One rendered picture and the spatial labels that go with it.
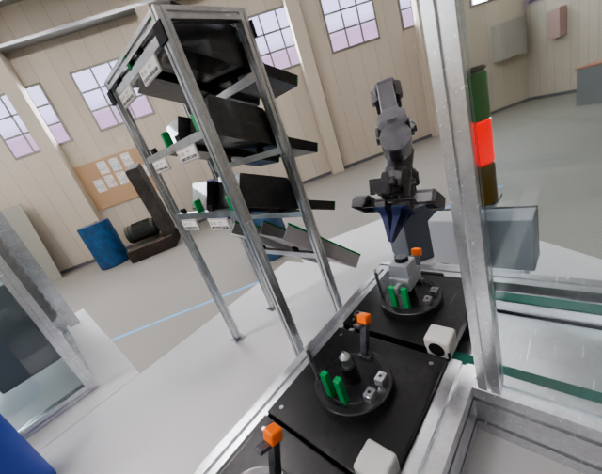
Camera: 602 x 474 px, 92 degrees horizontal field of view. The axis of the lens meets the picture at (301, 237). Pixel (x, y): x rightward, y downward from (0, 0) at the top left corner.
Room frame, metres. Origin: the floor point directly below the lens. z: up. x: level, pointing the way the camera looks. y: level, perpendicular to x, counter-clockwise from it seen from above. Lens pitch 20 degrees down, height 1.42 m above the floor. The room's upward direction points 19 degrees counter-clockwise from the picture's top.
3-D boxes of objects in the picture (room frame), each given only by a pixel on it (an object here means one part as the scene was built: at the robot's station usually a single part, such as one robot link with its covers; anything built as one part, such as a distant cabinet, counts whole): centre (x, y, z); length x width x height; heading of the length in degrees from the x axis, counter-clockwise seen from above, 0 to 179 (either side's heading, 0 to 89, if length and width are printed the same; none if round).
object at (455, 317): (0.57, -0.19, 0.96); 0.24 x 0.24 x 0.02; 41
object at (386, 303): (0.57, -0.19, 0.98); 0.14 x 0.14 x 0.02
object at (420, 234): (0.96, -0.40, 0.96); 0.14 x 0.14 x 0.20; 5
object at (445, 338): (0.43, -0.18, 0.97); 0.05 x 0.05 x 0.04; 41
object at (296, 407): (0.40, 0.00, 1.01); 0.24 x 0.24 x 0.13; 41
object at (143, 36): (0.76, 0.14, 1.26); 0.36 x 0.21 x 0.80; 41
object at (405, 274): (0.56, -0.19, 1.06); 0.08 x 0.04 x 0.07; 131
